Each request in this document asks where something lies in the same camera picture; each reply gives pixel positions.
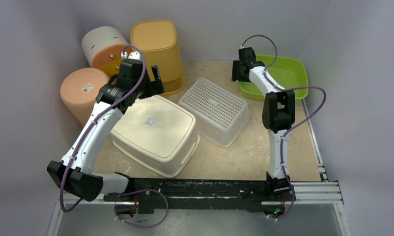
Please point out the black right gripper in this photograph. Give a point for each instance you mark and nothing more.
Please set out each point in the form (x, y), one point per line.
(237, 71)

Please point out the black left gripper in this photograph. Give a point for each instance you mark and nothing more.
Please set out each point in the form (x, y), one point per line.
(154, 87)

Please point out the yellow orange slatted bin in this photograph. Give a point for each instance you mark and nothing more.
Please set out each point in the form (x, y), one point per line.
(157, 39)

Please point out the green perforated plastic basket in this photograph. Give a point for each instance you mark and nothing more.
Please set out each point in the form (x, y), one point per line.
(221, 116)

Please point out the green solid plastic tub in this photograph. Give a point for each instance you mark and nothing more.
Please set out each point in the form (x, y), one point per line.
(288, 72)

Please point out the cream perforated laundry basket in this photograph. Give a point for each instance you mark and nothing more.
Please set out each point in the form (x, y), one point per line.
(158, 134)

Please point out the peach plastic bucket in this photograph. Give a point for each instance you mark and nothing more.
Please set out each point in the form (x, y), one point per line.
(79, 89)

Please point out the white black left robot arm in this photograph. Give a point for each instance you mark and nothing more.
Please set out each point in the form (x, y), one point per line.
(74, 172)

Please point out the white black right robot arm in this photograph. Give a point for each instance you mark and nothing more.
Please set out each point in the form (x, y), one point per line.
(278, 115)

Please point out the round drawer cabinet white orange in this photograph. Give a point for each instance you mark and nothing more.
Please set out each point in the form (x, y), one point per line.
(102, 49)

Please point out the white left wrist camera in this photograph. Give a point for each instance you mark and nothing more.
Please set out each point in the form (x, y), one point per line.
(135, 55)

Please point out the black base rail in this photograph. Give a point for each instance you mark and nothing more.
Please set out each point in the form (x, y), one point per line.
(149, 194)

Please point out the aluminium extrusion frame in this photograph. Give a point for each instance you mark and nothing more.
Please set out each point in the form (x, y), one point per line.
(324, 192)

